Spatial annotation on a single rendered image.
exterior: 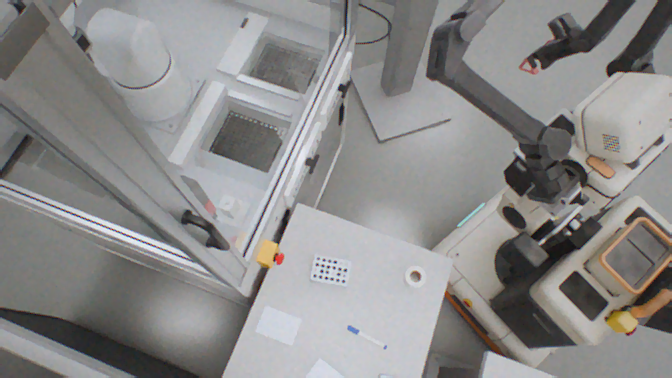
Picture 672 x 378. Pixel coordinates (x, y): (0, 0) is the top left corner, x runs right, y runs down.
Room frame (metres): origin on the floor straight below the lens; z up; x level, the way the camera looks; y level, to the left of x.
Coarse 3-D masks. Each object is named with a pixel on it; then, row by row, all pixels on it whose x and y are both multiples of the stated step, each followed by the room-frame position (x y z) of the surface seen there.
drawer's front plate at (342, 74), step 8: (344, 64) 1.00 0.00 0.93; (344, 72) 0.98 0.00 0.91; (336, 80) 0.93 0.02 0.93; (336, 88) 0.90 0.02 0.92; (328, 96) 0.86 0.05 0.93; (336, 96) 0.90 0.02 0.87; (328, 104) 0.83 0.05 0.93; (320, 112) 0.79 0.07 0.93; (328, 112) 0.82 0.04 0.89; (320, 120) 0.78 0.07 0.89; (328, 120) 0.83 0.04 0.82
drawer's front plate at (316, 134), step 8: (320, 128) 0.75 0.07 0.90; (312, 136) 0.70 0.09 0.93; (320, 136) 0.74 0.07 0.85; (312, 144) 0.68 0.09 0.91; (304, 152) 0.64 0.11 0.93; (304, 160) 0.61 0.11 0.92; (296, 168) 0.58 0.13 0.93; (304, 168) 0.60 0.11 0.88; (296, 176) 0.55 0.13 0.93; (304, 176) 0.59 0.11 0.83; (288, 184) 0.52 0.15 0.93; (296, 184) 0.54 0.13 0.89; (288, 192) 0.49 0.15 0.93; (296, 192) 0.53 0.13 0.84; (288, 200) 0.48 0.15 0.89
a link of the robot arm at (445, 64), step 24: (456, 24) 0.68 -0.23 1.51; (432, 48) 0.67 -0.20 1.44; (456, 48) 0.64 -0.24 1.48; (432, 72) 0.61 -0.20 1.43; (456, 72) 0.60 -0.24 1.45; (480, 96) 0.58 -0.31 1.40; (504, 96) 0.60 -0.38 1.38; (504, 120) 0.55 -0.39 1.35; (528, 120) 0.57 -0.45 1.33; (552, 144) 0.52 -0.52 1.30
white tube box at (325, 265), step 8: (320, 256) 0.32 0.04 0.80; (320, 264) 0.30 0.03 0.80; (328, 264) 0.30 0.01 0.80; (336, 264) 0.30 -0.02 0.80; (344, 264) 0.30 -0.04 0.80; (312, 272) 0.27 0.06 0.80; (320, 272) 0.27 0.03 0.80; (328, 272) 0.28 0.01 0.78; (336, 272) 0.27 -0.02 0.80; (344, 272) 0.27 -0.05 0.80; (312, 280) 0.24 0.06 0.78; (320, 280) 0.24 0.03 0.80; (328, 280) 0.24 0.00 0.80; (336, 280) 0.25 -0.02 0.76; (344, 280) 0.25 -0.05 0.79
